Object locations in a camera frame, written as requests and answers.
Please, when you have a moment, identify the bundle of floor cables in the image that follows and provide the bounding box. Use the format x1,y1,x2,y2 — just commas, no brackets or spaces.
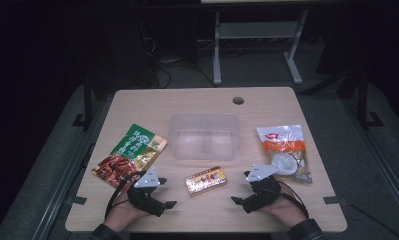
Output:
143,35,219,89

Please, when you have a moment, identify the person's right hand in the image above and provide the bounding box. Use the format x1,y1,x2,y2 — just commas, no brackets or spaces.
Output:
260,184,309,228

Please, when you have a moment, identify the person's left hand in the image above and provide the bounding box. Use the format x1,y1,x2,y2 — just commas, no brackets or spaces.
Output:
103,196,151,233

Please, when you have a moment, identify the white orange snack bag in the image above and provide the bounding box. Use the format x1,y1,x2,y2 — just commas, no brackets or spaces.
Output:
256,124,314,185

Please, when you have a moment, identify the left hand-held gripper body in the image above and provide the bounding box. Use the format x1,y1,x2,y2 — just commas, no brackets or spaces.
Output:
126,166,167,218

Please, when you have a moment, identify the green sauce packet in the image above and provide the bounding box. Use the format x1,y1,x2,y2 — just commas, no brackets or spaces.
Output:
91,123,168,190

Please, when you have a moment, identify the white metal desk frame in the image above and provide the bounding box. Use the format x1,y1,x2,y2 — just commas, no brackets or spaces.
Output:
200,0,310,86

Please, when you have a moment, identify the small red yellow box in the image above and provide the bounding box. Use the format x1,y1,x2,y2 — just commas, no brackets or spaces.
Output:
184,165,228,198

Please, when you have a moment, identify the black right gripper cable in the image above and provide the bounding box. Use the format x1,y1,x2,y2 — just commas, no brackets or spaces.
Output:
276,181,310,219

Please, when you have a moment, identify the black metal stand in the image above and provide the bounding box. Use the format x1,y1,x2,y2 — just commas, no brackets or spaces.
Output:
339,69,385,130
71,83,95,130

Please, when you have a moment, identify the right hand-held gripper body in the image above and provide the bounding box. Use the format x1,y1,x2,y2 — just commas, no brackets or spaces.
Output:
241,163,283,214

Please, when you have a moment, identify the clear plastic container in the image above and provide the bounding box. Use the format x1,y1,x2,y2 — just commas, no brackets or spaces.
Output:
167,113,242,162

